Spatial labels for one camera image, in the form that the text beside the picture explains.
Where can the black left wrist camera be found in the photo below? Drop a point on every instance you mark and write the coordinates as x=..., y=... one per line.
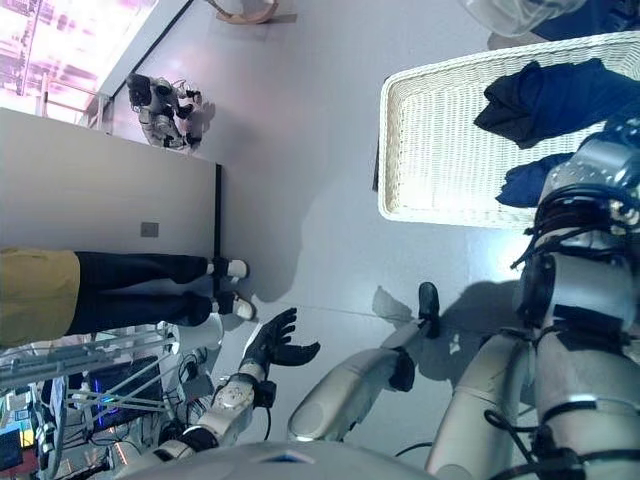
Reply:
x=267, y=395

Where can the blue garment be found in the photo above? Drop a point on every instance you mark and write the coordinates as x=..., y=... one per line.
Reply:
x=522, y=182

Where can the grey wall outlet plate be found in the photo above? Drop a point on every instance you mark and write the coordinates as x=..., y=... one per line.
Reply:
x=150, y=229

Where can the silver metal support frame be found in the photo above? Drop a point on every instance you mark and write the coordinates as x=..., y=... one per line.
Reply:
x=75, y=360

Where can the silver left robot leg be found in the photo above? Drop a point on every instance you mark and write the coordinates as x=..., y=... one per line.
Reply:
x=345, y=395

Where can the beige partition with black edge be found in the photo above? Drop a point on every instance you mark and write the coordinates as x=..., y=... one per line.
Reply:
x=100, y=185

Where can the silver right robot leg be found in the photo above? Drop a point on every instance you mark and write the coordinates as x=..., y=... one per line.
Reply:
x=480, y=400

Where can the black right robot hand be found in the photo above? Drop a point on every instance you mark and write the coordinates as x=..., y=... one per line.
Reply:
x=622, y=132

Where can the person in dark trousers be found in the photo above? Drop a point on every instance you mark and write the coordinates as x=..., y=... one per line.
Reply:
x=115, y=295

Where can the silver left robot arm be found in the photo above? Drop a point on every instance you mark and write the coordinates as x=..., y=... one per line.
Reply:
x=225, y=405

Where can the silver robot leg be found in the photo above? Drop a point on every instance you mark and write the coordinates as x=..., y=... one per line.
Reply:
x=480, y=400
x=345, y=395

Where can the grey robot torso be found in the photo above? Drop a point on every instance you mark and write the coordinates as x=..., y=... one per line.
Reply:
x=285, y=462

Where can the round glass washer door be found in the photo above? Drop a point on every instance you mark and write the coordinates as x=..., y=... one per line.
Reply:
x=510, y=15

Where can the white wicker tray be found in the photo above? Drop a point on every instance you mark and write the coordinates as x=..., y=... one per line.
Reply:
x=440, y=160

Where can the pink lit window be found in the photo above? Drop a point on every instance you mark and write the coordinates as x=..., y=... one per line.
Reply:
x=60, y=45

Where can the small background humanoid robot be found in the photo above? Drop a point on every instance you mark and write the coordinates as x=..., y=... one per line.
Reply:
x=160, y=107

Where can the black garment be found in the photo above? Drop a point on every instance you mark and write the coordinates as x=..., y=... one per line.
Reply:
x=540, y=100

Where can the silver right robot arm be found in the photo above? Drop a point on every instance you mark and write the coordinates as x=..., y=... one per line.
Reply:
x=585, y=300

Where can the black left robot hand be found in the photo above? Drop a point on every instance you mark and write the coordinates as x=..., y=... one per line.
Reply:
x=272, y=345

